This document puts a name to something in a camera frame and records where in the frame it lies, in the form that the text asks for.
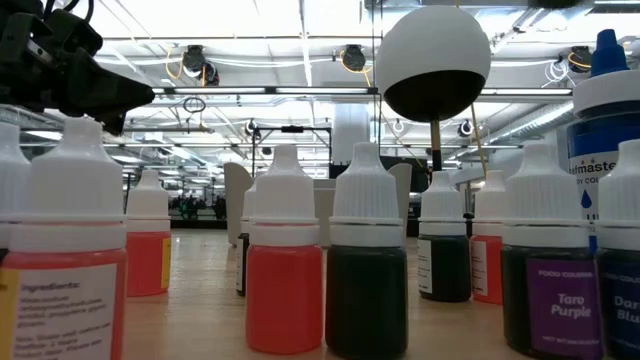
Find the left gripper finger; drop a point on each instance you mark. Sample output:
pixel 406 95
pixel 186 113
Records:
pixel 116 122
pixel 100 92

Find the grey plastic bin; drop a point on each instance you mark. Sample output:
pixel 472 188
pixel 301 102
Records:
pixel 235 210

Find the small dark green dropper bottle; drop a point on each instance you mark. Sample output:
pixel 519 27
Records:
pixel 447 270
pixel 366 300

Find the small red dropper bottle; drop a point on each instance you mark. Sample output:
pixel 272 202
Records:
pixel 487 270

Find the small purple-labelled dropper bottle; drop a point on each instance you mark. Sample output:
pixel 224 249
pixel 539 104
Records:
pixel 545 200

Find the large blue-capped coloring bottle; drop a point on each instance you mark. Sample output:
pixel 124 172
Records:
pixel 607 120

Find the small blue-labelled dropper bottle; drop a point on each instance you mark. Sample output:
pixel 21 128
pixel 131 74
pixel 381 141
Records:
pixel 622 200

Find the small black ceiling reel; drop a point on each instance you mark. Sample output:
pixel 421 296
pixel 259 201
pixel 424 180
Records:
pixel 465 128
pixel 251 129

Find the black-framed light bar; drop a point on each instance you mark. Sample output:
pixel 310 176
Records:
pixel 525 91
pixel 250 90

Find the white globe table lamp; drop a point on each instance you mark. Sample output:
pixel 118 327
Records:
pixel 432 45

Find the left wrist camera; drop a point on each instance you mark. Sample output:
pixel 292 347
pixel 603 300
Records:
pixel 75 32

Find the black aluminium frame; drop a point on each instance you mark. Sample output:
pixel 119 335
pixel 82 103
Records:
pixel 200 224

